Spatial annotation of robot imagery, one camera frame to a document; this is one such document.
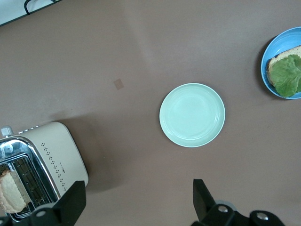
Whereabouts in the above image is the blue plate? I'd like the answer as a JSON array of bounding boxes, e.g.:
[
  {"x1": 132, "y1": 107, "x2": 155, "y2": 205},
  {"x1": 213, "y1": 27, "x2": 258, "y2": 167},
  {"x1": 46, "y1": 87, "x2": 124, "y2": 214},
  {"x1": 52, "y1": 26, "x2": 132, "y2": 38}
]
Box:
[{"x1": 260, "y1": 26, "x2": 301, "y2": 100}]

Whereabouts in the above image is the brown tape patch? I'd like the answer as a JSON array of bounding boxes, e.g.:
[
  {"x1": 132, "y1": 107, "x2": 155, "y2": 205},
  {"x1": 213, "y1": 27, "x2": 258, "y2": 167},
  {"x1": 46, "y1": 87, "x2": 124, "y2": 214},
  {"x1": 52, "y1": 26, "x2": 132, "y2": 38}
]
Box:
[{"x1": 113, "y1": 78, "x2": 125, "y2": 91}]

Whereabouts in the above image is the green lettuce leaf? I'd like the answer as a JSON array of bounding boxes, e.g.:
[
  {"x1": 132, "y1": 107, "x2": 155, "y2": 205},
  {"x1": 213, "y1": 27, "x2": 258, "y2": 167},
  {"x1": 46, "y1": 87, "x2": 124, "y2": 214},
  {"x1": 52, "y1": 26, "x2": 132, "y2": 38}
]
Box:
[{"x1": 269, "y1": 54, "x2": 301, "y2": 98}]

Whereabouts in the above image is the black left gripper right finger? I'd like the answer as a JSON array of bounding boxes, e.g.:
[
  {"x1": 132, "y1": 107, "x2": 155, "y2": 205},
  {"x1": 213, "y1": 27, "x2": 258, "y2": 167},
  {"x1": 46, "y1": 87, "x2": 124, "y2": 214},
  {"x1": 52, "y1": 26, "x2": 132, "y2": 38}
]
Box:
[{"x1": 191, "y1": 178, "x2": 286, "y2": 226}]

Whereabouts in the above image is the beige chrome toaster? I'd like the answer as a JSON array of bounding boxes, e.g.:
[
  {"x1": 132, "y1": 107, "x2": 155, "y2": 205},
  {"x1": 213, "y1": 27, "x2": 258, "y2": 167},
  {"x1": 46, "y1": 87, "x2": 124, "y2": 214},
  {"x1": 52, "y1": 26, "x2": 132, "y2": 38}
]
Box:
[{"x1": 0, "y1": 121, "x2": 89, "y2": 223}]

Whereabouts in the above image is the pale green plate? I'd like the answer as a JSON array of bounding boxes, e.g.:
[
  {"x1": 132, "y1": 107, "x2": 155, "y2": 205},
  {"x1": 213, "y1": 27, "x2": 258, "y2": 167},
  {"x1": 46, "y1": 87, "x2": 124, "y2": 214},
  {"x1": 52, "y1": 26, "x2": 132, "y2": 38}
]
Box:
[{"x1": 159, "y1": 82, "x2": 226, "y2": 148}]

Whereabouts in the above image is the toasted bread slice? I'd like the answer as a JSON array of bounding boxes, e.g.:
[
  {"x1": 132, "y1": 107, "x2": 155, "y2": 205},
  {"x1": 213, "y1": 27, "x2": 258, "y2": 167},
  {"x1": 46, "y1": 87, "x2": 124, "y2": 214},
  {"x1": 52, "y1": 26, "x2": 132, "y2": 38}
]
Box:
[
  {"x1": 0, "y1": 169, "x2": 31, "y2": 214},
  {"x1": 266, "y1": 45, "x2": 301, "y2": 87}
]

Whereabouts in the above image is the black coiled floor cable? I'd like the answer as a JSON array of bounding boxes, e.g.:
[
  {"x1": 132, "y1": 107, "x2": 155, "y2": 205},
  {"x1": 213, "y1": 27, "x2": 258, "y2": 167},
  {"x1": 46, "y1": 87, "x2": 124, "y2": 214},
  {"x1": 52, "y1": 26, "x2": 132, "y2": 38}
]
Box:
[{"x1": 24, "y1": 0, "x2": 62, "y2": 16}]

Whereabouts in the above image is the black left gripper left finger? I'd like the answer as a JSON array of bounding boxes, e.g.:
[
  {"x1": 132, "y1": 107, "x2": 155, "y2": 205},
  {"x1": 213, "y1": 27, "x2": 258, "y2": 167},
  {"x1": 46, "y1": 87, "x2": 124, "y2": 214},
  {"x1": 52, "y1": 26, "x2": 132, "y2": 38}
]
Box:
[{"x1": 0, "y1": 180, "x2": 87, "y2": 226}]

